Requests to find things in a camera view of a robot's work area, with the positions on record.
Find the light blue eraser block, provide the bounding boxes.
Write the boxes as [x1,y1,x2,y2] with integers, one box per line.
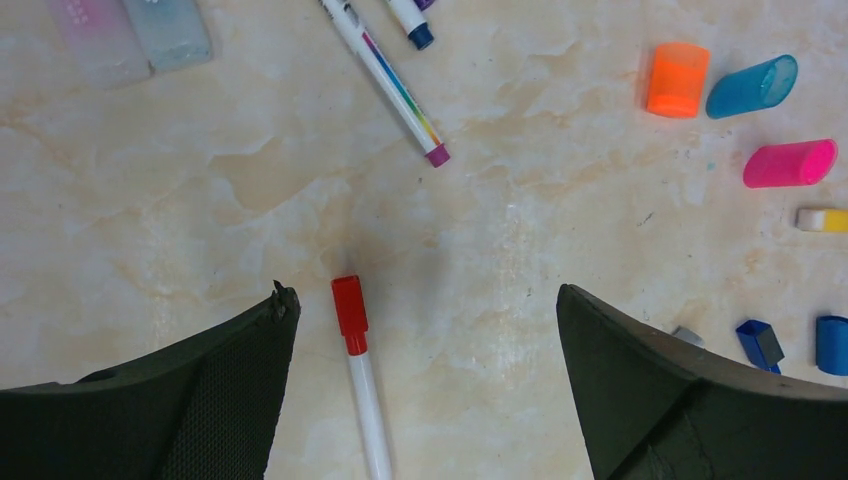
[122,0,212,73]

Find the grey marker cap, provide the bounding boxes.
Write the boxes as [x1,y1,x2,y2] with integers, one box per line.
[672,326,705,348]

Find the pink eraser block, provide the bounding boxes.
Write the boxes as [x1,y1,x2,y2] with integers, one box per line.
[46,0,152,89]

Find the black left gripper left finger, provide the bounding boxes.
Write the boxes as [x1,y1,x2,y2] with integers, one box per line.
[1,285,301,479]

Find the yellow pen cap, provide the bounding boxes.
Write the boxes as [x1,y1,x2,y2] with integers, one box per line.
[795,208,848,233]

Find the pink highlighter cap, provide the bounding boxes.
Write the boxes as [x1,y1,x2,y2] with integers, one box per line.
[743,139,839,189]

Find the orange highlighter cap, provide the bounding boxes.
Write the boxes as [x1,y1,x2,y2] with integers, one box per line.
[646,42,710,119]

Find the white marker with pink band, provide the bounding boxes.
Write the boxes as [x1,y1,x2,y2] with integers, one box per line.
[319,0,451,168]

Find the dark blue marker cap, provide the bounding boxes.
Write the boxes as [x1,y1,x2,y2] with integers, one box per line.
[735,319,785,375]

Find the blue capped whiteboard marker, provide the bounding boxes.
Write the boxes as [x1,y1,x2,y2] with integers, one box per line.
[331,275,394,479]

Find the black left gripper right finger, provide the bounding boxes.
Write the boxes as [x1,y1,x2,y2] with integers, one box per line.
[556,284,847,479]

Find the blue highlighter cap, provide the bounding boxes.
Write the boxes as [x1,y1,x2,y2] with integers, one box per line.
[705,54,799,119]

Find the purple whiteboard marker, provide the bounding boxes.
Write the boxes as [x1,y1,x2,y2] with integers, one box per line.
[385,0,434,51]

